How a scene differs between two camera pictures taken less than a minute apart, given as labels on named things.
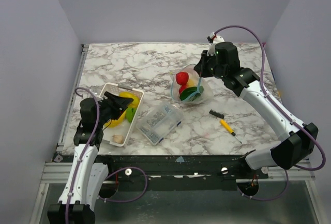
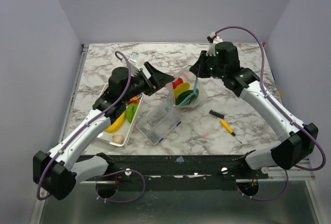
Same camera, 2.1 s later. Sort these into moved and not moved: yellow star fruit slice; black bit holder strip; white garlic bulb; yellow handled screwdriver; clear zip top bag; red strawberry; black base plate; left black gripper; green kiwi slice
Moved: yellow star fruit slice; red strawberry; clear zip top bag; left black gripper
Not moved: green kiwi slice; black base plate; black bit holder strip; yellow handled screwdriver; white garlic bulb
